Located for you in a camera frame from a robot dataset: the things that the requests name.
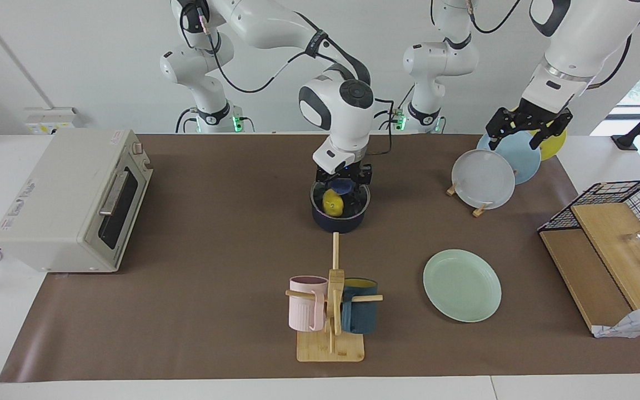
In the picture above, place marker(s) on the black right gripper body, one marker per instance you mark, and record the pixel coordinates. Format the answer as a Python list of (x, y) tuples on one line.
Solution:
[(348, 171)]

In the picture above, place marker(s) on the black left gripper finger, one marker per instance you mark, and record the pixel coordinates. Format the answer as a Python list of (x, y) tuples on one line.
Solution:
[(554, 126), (500, 126)]

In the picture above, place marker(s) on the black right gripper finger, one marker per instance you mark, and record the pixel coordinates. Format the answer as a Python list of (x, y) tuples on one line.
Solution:
[(323, 186), (362, 189)]

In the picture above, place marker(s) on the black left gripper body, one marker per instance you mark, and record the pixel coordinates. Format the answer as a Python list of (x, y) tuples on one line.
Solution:
[(536, 114)]

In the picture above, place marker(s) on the glass lid with blue knob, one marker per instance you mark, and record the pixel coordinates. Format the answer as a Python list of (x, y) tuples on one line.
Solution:
[(344, 188)]

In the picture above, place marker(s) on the yellow potato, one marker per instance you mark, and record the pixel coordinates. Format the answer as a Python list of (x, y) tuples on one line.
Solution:
[(333, 204)]

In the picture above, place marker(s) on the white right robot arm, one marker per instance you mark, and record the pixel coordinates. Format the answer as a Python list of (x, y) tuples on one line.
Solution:
[(348, 111)]

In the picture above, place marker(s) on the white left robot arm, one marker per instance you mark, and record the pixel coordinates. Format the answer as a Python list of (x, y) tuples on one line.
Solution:
[(581, 44)]

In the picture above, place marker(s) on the yellow plate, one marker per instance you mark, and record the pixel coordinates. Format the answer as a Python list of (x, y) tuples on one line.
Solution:
[(556, 145)]

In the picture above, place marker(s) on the light blue plate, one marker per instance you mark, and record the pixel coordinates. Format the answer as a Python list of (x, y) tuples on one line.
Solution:
[(523, 161)]

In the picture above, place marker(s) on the grey plate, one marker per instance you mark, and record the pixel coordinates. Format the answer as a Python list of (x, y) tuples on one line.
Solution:
[(484, 179)]

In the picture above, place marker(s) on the wooden plate rack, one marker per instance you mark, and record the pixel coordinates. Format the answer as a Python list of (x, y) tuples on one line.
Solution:
[(481, 210)]

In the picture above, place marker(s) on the pale green plate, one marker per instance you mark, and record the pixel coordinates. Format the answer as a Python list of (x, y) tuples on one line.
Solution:
[(461, 286)]

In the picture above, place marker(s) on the dark blue saucepan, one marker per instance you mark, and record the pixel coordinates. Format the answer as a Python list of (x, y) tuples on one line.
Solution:
[(336, 225)]

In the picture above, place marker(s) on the wooden mug rack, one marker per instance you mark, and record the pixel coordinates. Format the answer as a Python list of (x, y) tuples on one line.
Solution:
[(335, 278)]

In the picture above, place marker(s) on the pink ribbed mug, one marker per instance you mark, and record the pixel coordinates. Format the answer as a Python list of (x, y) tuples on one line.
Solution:
[(304, 305)]

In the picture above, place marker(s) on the teal mug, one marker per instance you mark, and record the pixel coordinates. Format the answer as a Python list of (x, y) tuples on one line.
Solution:
[(360, 318)]

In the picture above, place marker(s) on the light wooden board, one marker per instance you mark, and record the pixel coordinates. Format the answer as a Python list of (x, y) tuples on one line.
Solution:
[(614, 250)]

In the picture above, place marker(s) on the brown wooden board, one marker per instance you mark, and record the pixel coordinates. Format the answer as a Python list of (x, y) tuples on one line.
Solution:
[(581, 272)]

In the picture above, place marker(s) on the brown table mat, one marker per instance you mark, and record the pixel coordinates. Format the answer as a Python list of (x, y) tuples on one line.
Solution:
[(231, 322)]

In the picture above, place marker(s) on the white checked cloth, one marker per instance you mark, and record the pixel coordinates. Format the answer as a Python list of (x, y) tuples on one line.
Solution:
[(639, 322)]

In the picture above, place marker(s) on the cream toaster oven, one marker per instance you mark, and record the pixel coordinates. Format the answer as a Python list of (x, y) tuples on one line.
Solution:
[(59, 205)]

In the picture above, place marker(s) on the white wall power strip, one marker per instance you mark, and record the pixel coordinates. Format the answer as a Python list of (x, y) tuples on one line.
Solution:
[(53, 119)]

